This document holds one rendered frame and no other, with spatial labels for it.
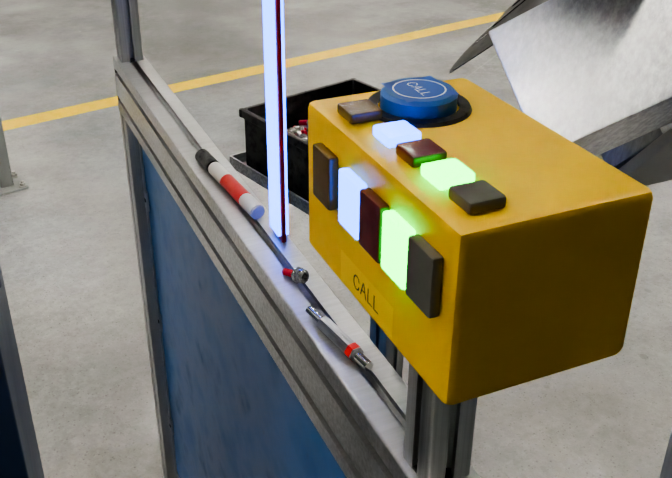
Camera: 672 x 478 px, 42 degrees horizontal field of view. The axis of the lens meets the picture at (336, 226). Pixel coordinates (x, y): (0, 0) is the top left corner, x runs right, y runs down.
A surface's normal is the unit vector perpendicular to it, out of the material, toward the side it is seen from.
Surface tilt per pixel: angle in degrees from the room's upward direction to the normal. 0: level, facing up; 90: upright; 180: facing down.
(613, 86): 55
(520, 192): 0
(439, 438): 90
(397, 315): 90
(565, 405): 0
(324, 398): 90
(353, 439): 90
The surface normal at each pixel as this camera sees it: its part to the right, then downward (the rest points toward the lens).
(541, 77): -0.41, -0.15
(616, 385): 0.00, -0.87
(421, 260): -0.91, 0.19
